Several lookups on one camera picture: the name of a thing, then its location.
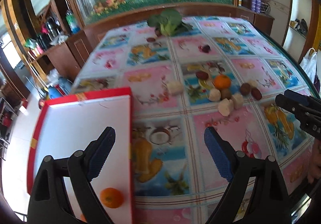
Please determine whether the green label water bottle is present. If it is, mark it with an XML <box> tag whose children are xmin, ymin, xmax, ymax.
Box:
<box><xmin>66</xmin><ymin>10</ymin><xmax>80</xmax><ymax>34</ymax></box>

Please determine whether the red white gift box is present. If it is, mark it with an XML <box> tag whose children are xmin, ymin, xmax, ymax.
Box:
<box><xmin>27</xmin><ymin>87</ymin><xmax>134</xmax><ymax>223</ymax></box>

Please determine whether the dark red dried fruit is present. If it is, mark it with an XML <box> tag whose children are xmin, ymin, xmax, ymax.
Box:
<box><xmin>199</xmin><ymin>45</ymin><xmax>211</xmax><ymax>53</ymax></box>

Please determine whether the person right hand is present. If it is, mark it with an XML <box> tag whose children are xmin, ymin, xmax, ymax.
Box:
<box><xmin>307</xmin><ymin>139</ymin><xmax>321</xmax><ymax>184</ymax></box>

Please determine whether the pale chunk behind pile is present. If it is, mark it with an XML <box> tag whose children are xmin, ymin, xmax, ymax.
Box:
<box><xmin>208</xmin><ymin>88</ymin><xmax>221</xmax><ymax>102</ymax></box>

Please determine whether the floral fruit print tablecloth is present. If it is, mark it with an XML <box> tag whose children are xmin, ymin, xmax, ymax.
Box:
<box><xmin>72</xmin><ymin>16</ymin><xmax>313</xmax><ymax>223</ymax></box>

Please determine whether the small brown kiwi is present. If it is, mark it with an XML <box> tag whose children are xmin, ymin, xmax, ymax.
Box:
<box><xmin>220</xmin><ymin>89</ymin><xmax>232</xmax><ymax>100</ymax></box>

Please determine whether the brown kiwi fruit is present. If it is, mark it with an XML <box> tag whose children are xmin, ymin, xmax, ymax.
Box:
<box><xmin>239</xmin><ymin>83</ymin><xmax>251</xmax><ymax>96</ymax></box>

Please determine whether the orange tangerine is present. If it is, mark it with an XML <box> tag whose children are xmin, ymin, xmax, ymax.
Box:
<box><xmin>213</xmin><ymin>74</ymin><xmax>231</xmax><ymax>91</ymax></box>
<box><xmin>100</xmin><ymin>188</ymin><xmax>125</xmax><ymax>209</ymax></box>

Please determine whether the green bok choy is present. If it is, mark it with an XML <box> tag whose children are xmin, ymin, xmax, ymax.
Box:
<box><xmin>147</xmin><ymin>9</ymin><xmax>193</xmax><ymax>37</ymax></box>

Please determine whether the dark red jujube upper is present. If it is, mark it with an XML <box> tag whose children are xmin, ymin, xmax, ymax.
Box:
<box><xmin>195</xmin><ymin>71</ymin><xmax>209</xmax><ymax>80</ymax></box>

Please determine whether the red date near greens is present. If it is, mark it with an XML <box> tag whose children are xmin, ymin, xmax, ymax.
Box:
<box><xmin>146</xmin><ymin>37</ymin><xmax>156</xmax><ymax>42</ymax></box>

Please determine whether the banana chunk left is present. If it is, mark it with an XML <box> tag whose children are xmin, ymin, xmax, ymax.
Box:
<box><xmin>167</xmin><ymin>81</ymin><xmax>184</xmax><ymax>96</ymax></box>

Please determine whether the pale cube chunk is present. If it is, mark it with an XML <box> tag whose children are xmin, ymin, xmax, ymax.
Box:
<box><xmin>218</xmin><ymin>98</ymin><xmax>234</xmax><ymax>117</ymax></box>
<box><xmin>231</xmin><ymin>92</ymin><xmax>244</xmax><ymax>110</ymax></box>

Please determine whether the white plastic bag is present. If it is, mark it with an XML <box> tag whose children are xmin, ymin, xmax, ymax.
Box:
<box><xmin>300</xmin><ymin>48</ymin><xmax>317</xmax><ymax>83</ymax></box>

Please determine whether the pale round chunk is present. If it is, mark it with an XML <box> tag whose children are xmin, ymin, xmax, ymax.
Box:
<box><xmin>248</xmin><ymin>79</ymin><xmax>258</xmax><ymax>89</ymax></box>

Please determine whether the purple bottle right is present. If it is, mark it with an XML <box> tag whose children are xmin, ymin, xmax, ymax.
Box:
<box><xmin>255</xmin><ymin>0</ymin><xmax>262</xmax><ymax>13</ymax></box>

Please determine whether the purple bottle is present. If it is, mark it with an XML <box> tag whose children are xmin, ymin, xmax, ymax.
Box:
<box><xmin>255</xmin><ymin>0</ymin><xmax>262</xmax><ymax>13</ymax></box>
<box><xmin>251</xmin><ymin>0</ymin><xmax>257</xmax><ymax>12</ymax></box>

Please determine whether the black thermos kettle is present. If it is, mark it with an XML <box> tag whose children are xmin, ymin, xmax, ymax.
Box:
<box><xmin>45</xmin><ymin>17</ymin><xmax>60</xmax><ymax>40</ymax></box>

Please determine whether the orange tangerine in pile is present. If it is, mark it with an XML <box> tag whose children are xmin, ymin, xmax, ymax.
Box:
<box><xmin>213</xmin><ymin>74</ymin><xmax>231</xmax><ymax>91</ymax></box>

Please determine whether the purple bottle left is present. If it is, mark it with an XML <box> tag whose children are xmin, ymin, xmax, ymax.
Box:
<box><xmin>251</xmin><ymin>0</ymin><xmax>257</xmax><ymax>12</ymax></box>

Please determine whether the red jujube date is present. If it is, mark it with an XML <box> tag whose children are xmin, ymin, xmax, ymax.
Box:
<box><xmin>251</xmin><ymin>87</ymin><xmax>262</xmax><ymax>100</ymax></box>

